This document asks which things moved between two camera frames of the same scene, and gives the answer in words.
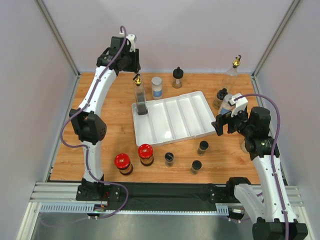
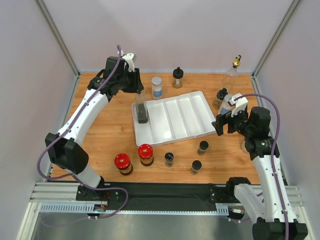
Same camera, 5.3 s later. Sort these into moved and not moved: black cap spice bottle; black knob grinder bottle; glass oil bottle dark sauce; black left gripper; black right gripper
Moved: glass oil bottle dark sauce; black left gripper
Not moved: black knob grinder bottle; black right gripper; black cap spice bottle
